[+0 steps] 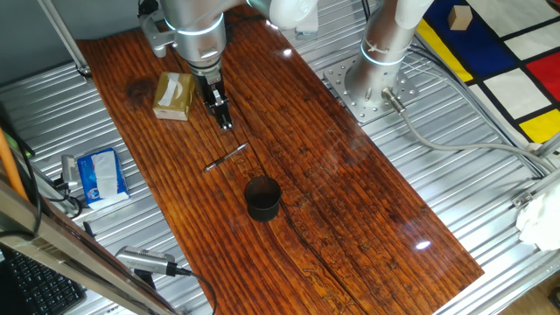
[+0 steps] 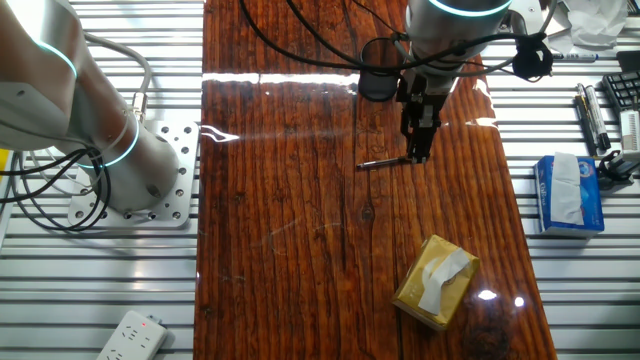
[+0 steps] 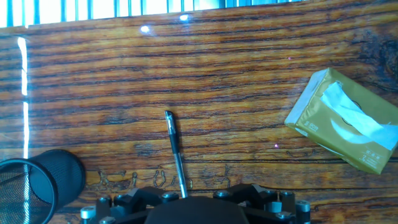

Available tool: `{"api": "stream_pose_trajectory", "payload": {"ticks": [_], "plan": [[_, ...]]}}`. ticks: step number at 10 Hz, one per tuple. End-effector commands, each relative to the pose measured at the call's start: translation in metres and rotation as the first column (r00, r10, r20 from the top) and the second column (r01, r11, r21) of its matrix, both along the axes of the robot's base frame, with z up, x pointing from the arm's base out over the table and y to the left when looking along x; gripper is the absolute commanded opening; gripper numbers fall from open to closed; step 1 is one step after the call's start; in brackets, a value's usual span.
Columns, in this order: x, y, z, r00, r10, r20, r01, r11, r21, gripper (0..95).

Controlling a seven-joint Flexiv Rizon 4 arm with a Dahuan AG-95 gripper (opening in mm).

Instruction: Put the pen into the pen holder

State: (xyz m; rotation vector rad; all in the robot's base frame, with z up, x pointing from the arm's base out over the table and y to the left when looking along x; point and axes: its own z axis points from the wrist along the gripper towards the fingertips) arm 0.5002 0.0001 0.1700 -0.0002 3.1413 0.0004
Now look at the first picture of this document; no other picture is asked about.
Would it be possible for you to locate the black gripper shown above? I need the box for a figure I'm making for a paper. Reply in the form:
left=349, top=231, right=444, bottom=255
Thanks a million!
left=188, top=59, right=234, bottom=131

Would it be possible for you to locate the black clear gel pen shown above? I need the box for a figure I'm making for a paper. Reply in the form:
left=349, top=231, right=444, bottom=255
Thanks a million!
left=204, top=142, right=249, bottom=172

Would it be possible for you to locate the black mesh pen holder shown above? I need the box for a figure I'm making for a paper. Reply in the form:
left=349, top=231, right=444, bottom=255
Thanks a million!
left=243, top=175, right=283, bottom=223

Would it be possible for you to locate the white rectangular device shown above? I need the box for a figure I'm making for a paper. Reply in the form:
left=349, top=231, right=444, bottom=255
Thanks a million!
left=295, top=17, right=319, bottom=40

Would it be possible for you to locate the blue tissue pack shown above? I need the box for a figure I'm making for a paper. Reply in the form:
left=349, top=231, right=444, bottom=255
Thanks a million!
left=76, top=147, right=131, bottom=211

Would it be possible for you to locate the glossy wooden board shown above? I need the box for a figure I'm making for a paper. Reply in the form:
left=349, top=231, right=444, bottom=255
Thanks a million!
left=76, top=6, right=486, bottom=315

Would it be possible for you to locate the small silver device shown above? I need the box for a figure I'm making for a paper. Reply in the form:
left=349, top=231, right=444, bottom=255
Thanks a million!
left=59, top=154, right=82, bottom=190

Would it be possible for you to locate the grey metal pole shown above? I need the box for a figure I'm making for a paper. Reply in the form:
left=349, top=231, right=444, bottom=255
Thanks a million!
left=37, top=0, right=93, bottom=80

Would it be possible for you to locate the orange pole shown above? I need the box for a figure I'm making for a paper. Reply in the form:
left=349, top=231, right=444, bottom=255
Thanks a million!
left=0, top=126, right=30, bottom=202

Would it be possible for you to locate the black keyboard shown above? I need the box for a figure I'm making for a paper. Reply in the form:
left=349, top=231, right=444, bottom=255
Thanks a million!
left=0, top=247, right=88, bottom=315

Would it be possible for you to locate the small wooden cube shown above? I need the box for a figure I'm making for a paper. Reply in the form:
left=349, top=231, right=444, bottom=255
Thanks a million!
left=447, top=4, right=474, bottom=32

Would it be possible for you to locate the colour block checked cloth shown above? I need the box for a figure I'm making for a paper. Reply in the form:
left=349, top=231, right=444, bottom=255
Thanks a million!
left=415, top=0, right=560, bottom=144

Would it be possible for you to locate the white crumpled cloth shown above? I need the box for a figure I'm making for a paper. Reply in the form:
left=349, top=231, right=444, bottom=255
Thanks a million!
left=514, top=183, right=560, bottom=253

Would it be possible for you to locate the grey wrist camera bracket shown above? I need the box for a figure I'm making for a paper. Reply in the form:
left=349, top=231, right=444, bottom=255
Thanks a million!
left=137, top=0, right=179, bottom=59

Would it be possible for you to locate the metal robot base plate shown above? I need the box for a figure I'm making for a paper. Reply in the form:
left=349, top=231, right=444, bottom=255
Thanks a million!
left=322, top=54, right=420, bottom=125

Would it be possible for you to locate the silver camera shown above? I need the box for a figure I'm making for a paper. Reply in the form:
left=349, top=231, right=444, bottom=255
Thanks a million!
left=115, top=245, right=179, bottom=277

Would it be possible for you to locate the black camera cable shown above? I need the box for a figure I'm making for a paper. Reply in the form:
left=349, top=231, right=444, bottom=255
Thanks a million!
left=174, top=267, right=219, bottom=315

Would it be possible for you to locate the black camera stand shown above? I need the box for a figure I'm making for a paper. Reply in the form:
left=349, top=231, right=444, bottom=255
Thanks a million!
left=133, top=269, right=158, bottom=291

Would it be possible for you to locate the metal frame beam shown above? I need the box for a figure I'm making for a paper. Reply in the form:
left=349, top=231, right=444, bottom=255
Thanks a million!
left=0, top=177, right=180, bottom=315

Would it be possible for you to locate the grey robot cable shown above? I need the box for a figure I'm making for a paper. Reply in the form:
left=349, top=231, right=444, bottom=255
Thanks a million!
left=381, top=87, right=557, bottom=174

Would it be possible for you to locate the aluminium corner bracket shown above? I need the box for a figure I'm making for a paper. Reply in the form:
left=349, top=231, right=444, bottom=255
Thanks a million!
left=511, top=165, right=560, bottom=209

